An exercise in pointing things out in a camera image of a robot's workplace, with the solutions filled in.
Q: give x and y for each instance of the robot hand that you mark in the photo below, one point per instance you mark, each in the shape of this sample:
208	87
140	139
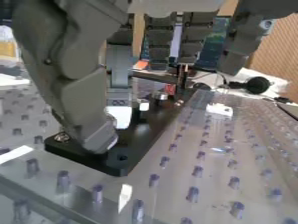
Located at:
67	56

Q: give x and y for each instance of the black plate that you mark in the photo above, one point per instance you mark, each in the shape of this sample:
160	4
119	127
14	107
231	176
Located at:
142	136

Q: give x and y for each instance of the small white square plate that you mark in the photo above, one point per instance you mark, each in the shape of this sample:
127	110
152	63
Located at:
220	110

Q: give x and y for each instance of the white desk with headphones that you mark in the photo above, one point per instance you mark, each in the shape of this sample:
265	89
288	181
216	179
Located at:
240	77

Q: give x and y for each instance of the black headphones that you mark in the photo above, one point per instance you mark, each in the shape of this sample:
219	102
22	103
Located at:
257	85

